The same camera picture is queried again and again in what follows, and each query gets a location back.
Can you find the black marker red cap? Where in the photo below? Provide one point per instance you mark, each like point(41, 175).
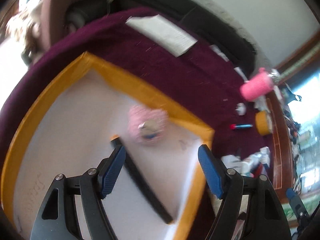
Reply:
point(240, 126)

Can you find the pink fluffy pompom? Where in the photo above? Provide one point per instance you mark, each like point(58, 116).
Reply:
point(146, 126)

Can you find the blue white small box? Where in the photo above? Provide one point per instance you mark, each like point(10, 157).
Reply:
point(265, 156)

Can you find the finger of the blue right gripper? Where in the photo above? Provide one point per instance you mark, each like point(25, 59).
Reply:
point(298, 208)

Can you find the black long stick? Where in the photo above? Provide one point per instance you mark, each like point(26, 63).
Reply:
point(141, 183)

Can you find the white bottle green label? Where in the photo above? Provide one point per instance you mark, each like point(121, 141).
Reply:
point(250, 163)

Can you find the brown wooden cabinet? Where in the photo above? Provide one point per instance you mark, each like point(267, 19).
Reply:
point(283, 176)

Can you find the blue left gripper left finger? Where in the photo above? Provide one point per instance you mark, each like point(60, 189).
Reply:
point(57, 216)

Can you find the white notepad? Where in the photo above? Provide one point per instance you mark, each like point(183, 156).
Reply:
point(162, 31)

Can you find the maroon velvet bedspread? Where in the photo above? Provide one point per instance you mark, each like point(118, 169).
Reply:
point(199, 80)

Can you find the pink knitted bottle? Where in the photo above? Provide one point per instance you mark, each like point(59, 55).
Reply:
point(261, 84)

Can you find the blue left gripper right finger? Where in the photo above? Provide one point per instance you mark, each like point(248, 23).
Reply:
point(265, 218)

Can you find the white plush toy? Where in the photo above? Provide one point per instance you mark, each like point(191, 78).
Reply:
point(261, 104)

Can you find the small white crumpled tissue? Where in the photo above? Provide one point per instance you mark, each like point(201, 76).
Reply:
point(240, 109)

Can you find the red foil snack bag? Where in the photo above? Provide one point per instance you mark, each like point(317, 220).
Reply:
point(259, 171)

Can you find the black headboard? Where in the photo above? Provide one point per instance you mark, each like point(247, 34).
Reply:
point(189, 13)

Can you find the yellow edged cardboard tray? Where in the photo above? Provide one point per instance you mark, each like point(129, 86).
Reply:
point(68, 130)

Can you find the yellow tape roll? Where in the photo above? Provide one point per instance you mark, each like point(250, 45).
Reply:
point(263, 123)

